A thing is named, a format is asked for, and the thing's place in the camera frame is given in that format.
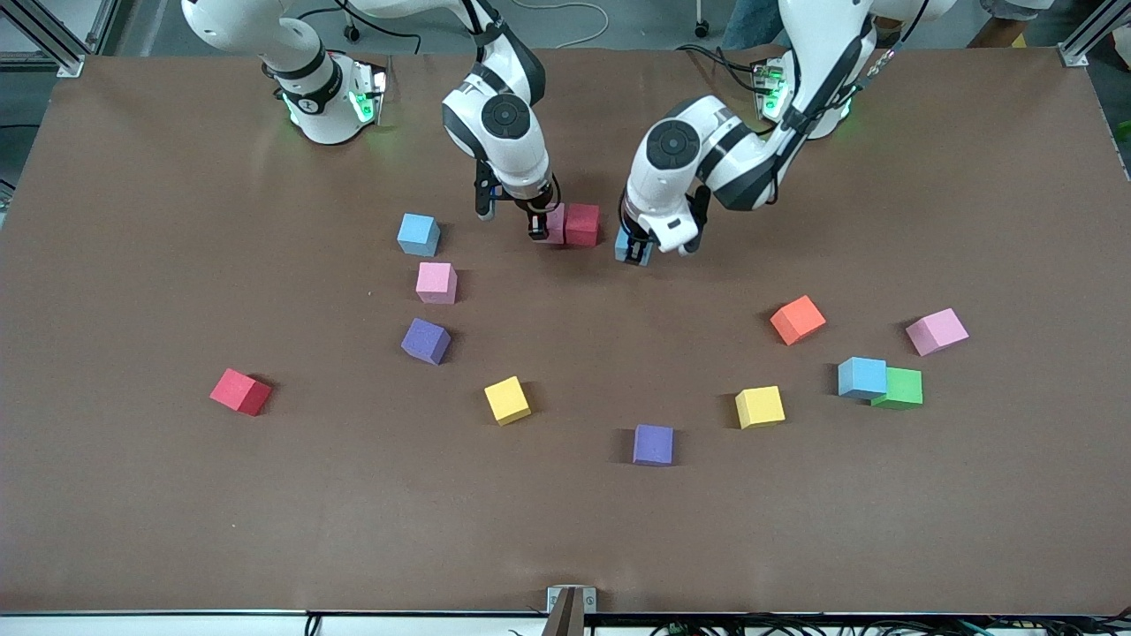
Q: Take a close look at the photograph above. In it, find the orange foam cube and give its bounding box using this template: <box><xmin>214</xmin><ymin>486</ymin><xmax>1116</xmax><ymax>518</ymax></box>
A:
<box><xmin>770</xmin><ymin>295</ymin><xmax>828</xmax><ymax>346</ymax></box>

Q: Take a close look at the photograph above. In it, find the blue foam cube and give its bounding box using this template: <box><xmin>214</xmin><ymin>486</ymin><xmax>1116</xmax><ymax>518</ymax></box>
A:
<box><xmin>397</xmin><ymin>213</ymin><xmax>441</xmax><ymax>258</ymax></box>
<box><xmin>616</xmin><ymin>231</ymin><xmax>657</xmax><ymax>267</ymax></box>
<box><xmin>837</xmin><ymin>356</ymin><xmax>888</xmax><ymax>401</ymax></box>

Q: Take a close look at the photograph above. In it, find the red foam cube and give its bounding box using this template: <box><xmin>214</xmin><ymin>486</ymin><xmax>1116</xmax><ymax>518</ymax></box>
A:
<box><xmin>209</xmin><ymin>368</ymin><xmax>273</xmax><ymax>418</ymax></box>
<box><xmin>565</xmin><ymin>204</ymin><xmax>601</xmax><ymax>247</ymax></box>

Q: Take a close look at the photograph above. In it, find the purple foam cube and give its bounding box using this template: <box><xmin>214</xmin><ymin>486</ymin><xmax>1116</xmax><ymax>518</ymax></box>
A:
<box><xmin>400</xmin><ymin>317</ymin><xmax>452</xmax><ymax>367</ymax></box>
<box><xmin>632</xmin><ymin>424</ymin><xmax>675</xmax><ymax>467</ymax></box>

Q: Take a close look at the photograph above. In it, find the yellow foam cube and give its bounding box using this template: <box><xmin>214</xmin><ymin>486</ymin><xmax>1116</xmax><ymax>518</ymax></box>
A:
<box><xmin>483</xmin><ymin>375</ymin><xmax>533</xmax><ymax>428</ymax></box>
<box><xmin>734</xmin><ymin>385</ymin><xmax>786</xmax><ymax>430</ymax></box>

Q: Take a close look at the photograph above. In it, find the bare-legged person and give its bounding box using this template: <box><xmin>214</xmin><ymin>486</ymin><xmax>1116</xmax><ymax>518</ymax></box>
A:
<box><xmin>968</xmin><ymin>0</ymin><xmax>1054</xmax><ymax>49</ymax></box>

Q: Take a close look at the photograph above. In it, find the aluminium frame profile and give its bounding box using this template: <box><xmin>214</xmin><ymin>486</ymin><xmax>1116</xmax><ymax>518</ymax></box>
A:
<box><xmin>0</xmin><ymin>0</ymin><xmax>120</xmax><ymax>79</ymax></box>
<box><xmin>1056</xmin><ymin>0</ymin><xmax>1131</xmax><ymax>68</ymax></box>

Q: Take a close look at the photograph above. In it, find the green foam cube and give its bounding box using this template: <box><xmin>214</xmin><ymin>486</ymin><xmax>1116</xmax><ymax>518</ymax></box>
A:
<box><xmin>870</xmin><ymin>367</ymin><xmax>924</xmax><ymax>412</ymax></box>

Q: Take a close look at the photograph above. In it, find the metal table edge bracket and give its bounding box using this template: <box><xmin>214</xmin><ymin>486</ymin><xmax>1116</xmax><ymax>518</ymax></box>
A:
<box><xmin>546</xmin><ymin>585</ymin><xmax>597</xmax><ymax>636</ymax></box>

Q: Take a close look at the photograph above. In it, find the white floor cable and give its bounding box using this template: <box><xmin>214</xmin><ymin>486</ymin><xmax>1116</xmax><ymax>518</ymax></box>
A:
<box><xmin>528</xmin><ymin>0</ymin><xmax>611</xmax><ymax>49</ymax></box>

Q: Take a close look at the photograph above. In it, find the white table edge rail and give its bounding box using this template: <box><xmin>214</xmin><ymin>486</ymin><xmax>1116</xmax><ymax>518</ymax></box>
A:
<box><xmin>0</xmin><ymin>609</ymin><xmax>1131</xmax><ymax>636</ymax></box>

